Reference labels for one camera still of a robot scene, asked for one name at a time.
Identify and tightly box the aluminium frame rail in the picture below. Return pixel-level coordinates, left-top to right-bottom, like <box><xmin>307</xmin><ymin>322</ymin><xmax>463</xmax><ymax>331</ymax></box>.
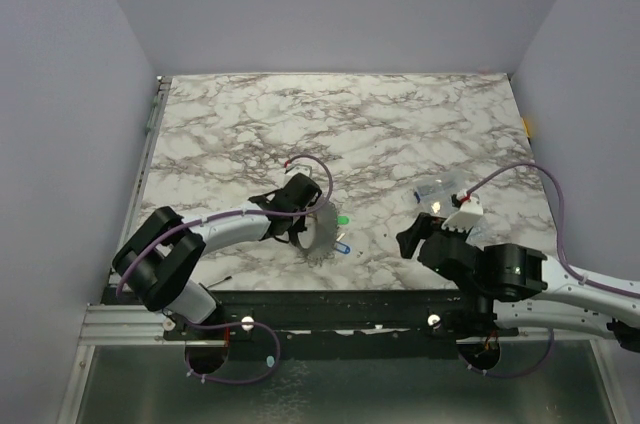
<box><xmin>79</xmin><ymin>305</ymin><xmax>165</xmax><ymax>346</ymax></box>

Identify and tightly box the key with blue tag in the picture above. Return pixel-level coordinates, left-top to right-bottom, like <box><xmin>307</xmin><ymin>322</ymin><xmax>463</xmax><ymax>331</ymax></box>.
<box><xmin>334</xmin><ymin>241</ymin><xmax>351</xmax><ymax>255</ymax></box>

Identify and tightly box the clear plastic bag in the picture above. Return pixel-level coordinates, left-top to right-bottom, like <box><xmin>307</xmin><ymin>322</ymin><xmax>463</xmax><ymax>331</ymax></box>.
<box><xmin>411</xmin><ymin>169</ymin><xmax>470</xmax><ymax>219</ymax></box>

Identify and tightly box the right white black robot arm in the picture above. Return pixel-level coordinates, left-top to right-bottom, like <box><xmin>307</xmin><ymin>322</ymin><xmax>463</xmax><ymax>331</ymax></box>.
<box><xmin>396</xmin><ymin>213</ymin><xmax>639</xmax><ymax>352</ymax></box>

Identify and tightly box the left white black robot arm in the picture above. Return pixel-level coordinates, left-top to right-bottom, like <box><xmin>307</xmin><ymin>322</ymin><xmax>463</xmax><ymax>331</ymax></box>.
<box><xmin>112</xmin><ymin>173</ymin><xmax>322</xmax><ymax>339</ymax></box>

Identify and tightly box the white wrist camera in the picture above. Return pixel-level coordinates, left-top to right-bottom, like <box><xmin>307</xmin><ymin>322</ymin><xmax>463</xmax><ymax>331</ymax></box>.
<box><xmin>441</xmin><ymin>193</ymin><xmax>484</xmax><ymax>233</ymax></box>
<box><xmin>283</xmin><ymin>162</ymin><xmax>313</xmax><ymax>184</ymax></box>

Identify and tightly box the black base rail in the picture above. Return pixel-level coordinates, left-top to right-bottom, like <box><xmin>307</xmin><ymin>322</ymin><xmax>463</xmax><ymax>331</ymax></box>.
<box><xmin>102</xmin><ymin>286</ymin><xmax>596</xmax><ymax>360</ymax></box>

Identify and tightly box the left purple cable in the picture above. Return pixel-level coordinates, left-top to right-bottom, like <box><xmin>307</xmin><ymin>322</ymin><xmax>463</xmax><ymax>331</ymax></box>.
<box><xmin>115</xmin><ymin>155</ymin><xmax>335</xmax><ymax>385</ymax></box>

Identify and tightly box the small black screwdriver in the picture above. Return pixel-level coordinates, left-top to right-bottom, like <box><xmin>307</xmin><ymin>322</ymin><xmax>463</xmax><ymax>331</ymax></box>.
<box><xmin>207</xmin><ymin>276</ymin><xmax>233</xmax><ymax>288</ymax></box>

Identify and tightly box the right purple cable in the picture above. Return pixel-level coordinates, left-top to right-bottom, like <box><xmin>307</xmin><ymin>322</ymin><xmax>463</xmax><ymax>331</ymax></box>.
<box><xmin>459</xmin><ymin>162</ymin><xmax>640</xmax><ymax>379</ymax></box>

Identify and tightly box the purple cable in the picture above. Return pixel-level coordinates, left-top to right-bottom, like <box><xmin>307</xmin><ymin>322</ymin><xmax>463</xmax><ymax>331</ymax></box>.
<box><xmin>115</xmin><ymin>155</ymin><xmax>335</xmax><ymax>385</ymax></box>
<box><xmin>459</xmin><ymin>162</ymin><xmax>640</xmax><ymax>379</ymax></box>

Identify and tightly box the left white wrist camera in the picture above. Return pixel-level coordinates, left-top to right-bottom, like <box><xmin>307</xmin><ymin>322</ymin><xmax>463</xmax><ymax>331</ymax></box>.
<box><xmin>283</xmin><ymin>162</ymin><xmax>313</xmax><ymax>184</ymax></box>

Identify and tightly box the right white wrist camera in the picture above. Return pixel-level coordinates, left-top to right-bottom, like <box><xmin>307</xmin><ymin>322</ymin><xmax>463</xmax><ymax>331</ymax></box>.
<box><xmin>441</xmin><ymin>193</ymin><xmax>484</xmax><ymax>233</ymax></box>

